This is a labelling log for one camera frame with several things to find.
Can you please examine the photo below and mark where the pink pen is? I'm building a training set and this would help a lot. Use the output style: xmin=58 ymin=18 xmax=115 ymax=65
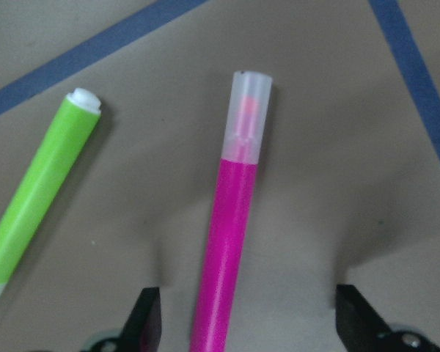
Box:
xmin=189 ymin=71 xmax=272 ymax=351

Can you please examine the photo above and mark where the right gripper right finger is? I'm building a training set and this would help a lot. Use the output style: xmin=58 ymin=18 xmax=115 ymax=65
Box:
xmin=335 ymin=284 xmax=396 ymax=351

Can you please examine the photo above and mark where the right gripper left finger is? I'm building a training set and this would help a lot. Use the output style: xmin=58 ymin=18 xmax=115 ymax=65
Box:
xmin=120 ymin=287 xmax=162 ymax=352

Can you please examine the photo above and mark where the green pen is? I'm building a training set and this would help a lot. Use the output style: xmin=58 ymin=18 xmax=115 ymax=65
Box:
xmin=0 ymin=88 xmax=101 ymax=297

